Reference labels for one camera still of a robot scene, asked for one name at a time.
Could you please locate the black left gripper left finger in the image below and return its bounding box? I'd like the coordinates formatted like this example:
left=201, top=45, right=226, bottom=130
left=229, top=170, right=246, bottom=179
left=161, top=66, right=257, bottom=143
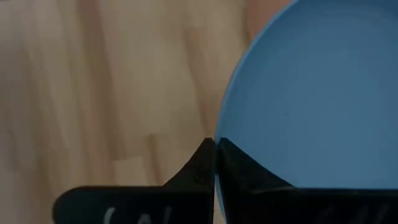
left=52, top=138, right=216, bottom=224

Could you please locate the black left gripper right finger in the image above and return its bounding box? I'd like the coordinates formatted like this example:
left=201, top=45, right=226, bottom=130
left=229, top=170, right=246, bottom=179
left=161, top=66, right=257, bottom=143
left=217, top=138, right=398, bottom=224

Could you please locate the blue plate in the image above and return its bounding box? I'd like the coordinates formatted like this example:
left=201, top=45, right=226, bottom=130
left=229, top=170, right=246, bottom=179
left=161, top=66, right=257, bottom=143
left=214, top=0, right=398, bottom=218

